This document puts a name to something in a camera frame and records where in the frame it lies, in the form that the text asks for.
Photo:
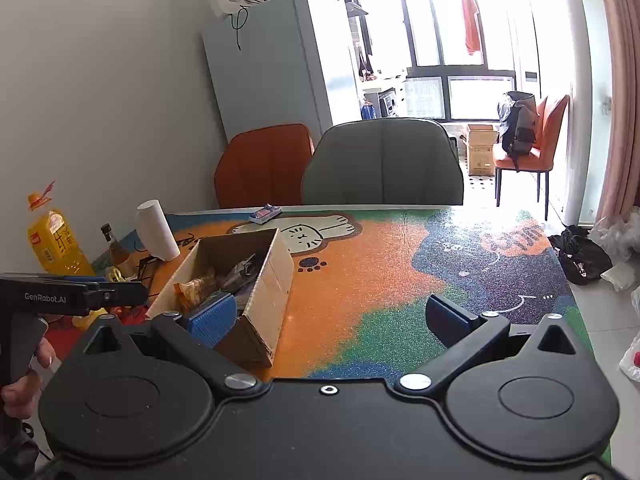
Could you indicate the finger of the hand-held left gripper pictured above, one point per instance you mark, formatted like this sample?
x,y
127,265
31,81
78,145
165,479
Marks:
x,y
80,278
117,295

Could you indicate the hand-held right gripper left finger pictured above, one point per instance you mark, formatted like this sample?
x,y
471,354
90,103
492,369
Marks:
x,y
212,319

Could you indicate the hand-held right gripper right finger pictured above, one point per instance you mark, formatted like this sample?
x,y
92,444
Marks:
x,y
447,317

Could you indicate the orange snack packet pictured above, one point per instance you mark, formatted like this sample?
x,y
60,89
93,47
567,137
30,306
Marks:
x,y
195,290

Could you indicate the white and black snack packet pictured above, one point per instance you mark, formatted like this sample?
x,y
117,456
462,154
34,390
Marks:
x,y
242,272

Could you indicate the brown cardboard box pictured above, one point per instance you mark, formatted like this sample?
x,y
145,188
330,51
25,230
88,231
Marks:
x,y
272,290

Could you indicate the person's left hand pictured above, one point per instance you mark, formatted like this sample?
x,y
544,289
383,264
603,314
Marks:
x,y
22,395

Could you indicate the yellow plastic bag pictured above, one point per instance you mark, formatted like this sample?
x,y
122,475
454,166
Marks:
x,y
115,274

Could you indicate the yellow tape roll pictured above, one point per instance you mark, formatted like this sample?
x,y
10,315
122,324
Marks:
x,y
90,320

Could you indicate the yellow cooking oil bottle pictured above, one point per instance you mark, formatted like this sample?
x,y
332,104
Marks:
x,y
57,247

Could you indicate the dark glass bottle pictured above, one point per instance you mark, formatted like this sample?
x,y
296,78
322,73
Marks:
x,y
116,250

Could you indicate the white paper towel roll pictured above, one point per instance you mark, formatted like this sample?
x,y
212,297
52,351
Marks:
x,y
157,232

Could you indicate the colourful printed table mat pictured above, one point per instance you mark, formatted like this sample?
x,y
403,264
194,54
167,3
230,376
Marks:
x,y
375,280

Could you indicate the small blue packet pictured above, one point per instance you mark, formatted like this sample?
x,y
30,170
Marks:
x,y
265,214

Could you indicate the black bag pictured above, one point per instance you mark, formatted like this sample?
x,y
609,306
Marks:
x,y
580,255

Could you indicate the orange dining chair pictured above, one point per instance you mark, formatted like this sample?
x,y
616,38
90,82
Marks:
x,y
265,167

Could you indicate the grey dining chair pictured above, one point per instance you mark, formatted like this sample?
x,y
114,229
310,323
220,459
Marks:
x,y
380,165

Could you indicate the small cardboard box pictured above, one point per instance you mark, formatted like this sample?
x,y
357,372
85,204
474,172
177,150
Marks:
x,y
480,152

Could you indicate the crumpled white plastic bag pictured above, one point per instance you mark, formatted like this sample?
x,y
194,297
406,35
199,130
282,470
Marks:
x,y
617,237

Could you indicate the grey black backpack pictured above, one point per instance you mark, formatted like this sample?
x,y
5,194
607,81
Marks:
x,y
517,125

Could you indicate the orange chair with black legs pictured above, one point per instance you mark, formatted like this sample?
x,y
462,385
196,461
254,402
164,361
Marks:
x,y
552,135
542,115

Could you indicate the cluttered shelf unit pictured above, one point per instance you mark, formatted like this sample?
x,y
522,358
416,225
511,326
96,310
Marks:
x,y
375,80

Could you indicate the black framed window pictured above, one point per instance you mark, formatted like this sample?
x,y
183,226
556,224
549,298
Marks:
x,y
440,67

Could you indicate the white refrigerator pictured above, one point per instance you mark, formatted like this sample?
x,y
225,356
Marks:
x,y
270,70

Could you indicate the pink curtain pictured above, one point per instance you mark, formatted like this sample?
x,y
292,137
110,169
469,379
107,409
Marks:
x,y
622,85

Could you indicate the red hanging garment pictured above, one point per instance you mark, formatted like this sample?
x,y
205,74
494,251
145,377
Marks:
x,y
470,15

